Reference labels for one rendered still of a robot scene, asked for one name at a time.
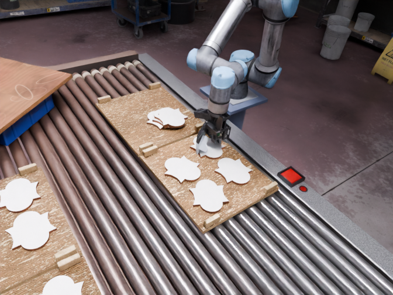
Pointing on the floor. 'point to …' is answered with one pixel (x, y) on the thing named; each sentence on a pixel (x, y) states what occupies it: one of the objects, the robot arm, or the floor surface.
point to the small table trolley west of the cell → (123, 13)
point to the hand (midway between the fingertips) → (207, 147)
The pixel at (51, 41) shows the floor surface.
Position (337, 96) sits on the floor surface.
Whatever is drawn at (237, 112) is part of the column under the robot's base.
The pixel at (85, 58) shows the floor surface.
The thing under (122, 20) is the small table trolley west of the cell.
